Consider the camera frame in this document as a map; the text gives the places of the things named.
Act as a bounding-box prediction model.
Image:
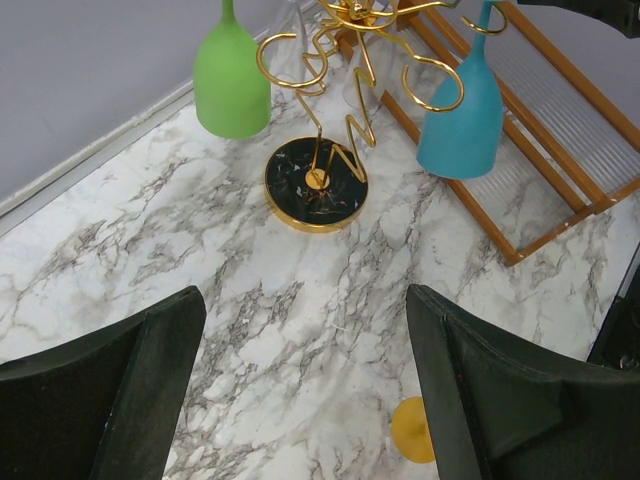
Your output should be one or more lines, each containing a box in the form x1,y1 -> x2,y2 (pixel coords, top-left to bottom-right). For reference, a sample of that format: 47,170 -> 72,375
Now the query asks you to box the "orange plastic goblet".
391,396 -> 435,464

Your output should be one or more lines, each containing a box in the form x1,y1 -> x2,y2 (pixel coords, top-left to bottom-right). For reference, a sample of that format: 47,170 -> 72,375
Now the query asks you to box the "clear tall wine glass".
342,35 -> 389,111

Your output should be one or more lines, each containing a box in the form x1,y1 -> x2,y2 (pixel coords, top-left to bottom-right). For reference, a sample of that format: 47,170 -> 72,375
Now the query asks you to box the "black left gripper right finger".
406,285 -> 639,479

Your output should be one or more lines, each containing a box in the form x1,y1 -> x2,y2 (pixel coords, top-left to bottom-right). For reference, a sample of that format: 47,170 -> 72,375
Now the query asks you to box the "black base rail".
587,265 -> 639,373

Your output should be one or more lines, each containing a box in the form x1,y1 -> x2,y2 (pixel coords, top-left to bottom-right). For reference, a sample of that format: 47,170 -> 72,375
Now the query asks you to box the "gold wine glass rack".
256,1 -> 504,233

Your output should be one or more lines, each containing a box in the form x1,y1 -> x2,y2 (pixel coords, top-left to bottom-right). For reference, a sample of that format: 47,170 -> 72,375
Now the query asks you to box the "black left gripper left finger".
1,286 -> 206,479

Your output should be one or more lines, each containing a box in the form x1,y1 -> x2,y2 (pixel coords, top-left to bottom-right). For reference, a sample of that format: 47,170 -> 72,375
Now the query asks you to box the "green plastic goblet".
193,1 -> 271,139

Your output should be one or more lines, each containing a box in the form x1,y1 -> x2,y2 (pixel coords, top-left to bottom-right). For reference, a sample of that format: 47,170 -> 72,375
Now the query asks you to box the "wooden ribbed glass rack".
333,0 -> 640,267

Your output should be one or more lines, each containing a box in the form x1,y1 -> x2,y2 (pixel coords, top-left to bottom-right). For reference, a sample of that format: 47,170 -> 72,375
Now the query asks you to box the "blue plastic goblet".
415,0 -> 505,181

